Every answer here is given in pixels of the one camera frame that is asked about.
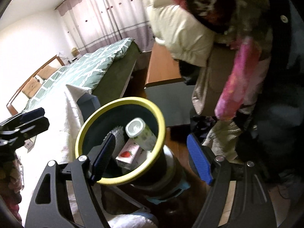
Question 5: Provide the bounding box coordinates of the pink floral garment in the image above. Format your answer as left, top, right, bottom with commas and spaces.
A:
214, 36, 261, 120

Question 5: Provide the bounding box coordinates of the white foam fruit net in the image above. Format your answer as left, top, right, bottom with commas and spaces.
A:
107, 126, 125, 158

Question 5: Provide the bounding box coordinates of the beige hanging bag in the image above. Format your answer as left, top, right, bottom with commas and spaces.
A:
192, 48, 235, 116

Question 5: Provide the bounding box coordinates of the green patterned quilt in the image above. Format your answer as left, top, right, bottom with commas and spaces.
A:
23, 38, 134, 112

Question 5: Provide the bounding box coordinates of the wooden desk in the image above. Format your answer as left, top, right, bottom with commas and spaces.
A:
145, 43, 183, 88

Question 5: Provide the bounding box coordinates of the yellow rimmed dark trash bin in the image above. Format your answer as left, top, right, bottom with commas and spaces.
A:
75, 97, 180, 195

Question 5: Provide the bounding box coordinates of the brown pillow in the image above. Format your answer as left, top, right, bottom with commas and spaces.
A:
22, 65, 58, 99

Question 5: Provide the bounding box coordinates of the strawberry printed carton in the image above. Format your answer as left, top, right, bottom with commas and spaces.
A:
115, 139, 147, 171

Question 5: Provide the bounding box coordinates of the pink striped curtain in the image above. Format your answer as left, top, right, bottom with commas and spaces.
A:
57, 0, 155, 55

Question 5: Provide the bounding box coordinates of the cream puffer jacket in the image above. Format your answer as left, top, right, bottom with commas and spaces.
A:
143, 0, 215, 67

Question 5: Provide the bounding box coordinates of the person left hand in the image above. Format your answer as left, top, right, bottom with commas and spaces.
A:
1, 154, 23, 205

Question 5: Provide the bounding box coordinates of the cream knitted garment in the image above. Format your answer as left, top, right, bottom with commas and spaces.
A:
203, 120, 242, 162

